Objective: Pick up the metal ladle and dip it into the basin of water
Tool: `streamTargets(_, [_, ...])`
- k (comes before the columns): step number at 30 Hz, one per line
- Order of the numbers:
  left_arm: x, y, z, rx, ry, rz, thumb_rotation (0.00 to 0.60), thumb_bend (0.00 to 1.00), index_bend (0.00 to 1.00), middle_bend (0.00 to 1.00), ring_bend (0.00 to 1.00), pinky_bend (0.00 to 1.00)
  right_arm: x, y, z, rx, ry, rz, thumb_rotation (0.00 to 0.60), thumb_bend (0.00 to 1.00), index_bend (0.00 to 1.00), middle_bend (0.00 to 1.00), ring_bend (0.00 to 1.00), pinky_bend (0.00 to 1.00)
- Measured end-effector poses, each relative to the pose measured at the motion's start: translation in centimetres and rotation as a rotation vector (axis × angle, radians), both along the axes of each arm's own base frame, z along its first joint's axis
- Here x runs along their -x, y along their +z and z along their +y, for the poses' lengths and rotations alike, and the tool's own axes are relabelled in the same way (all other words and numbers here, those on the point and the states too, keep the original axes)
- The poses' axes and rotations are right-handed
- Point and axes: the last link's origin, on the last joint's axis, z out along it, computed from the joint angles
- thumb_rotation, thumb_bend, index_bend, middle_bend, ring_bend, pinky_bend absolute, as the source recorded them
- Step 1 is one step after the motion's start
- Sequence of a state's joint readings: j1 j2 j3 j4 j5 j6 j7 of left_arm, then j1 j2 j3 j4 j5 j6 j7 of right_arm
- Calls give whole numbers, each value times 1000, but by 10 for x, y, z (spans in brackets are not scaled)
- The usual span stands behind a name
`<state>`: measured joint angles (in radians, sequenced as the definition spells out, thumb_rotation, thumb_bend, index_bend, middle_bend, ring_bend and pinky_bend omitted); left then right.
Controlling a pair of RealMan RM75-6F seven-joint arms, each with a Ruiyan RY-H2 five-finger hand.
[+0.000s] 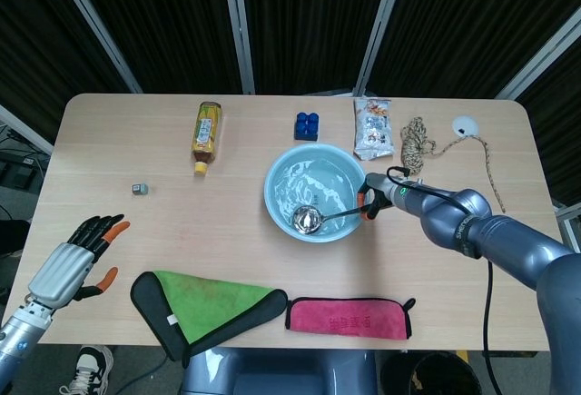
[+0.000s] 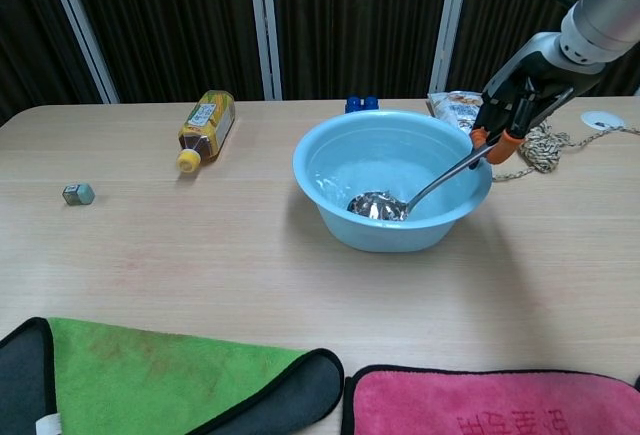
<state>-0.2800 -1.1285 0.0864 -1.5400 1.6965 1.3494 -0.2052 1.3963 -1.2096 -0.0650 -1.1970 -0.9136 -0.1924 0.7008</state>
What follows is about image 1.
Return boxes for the metal ladle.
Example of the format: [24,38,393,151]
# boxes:
[290,204,369,236]

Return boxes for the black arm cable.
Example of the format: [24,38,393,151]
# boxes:
[386,166,496,371]

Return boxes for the white snack bag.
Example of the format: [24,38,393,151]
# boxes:
[353,97,394,161]

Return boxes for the blue toy building block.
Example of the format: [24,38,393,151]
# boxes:
[293,112,321,143]

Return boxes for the green and black cloth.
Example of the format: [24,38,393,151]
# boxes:
[130,270,289,368]

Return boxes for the grey partition post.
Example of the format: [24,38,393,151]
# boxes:
[221,0,256,95]
[356,0,409,96]
[47,0,144,94]
[0,104,54,155]
[497,17,581,100]

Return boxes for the black trash bin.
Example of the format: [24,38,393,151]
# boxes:
[410,352,482,395]

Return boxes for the pink cloth with black trim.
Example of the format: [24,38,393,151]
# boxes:
[284,296,417,339]

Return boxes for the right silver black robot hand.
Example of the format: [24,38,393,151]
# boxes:
[357,172,405,222]

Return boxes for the braided rope bundle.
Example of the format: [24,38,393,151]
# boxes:
[399,116,507,214]

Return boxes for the black floor device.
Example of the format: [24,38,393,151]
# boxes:
[0,149,49,190]

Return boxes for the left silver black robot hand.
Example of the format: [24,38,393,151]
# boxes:
[27,213,132,310]

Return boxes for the light blue water basin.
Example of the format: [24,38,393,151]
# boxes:
[263,143,371,244]

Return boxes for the white round cable grommet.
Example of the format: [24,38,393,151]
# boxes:
[451,115,479,137]

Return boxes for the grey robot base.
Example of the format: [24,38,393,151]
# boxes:
[180,347,378,395]

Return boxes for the white and black sneaker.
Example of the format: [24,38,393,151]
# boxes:
[61,344,114,395]

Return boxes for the yellow tea bottle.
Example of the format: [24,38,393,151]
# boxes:
[190,101,223,176]

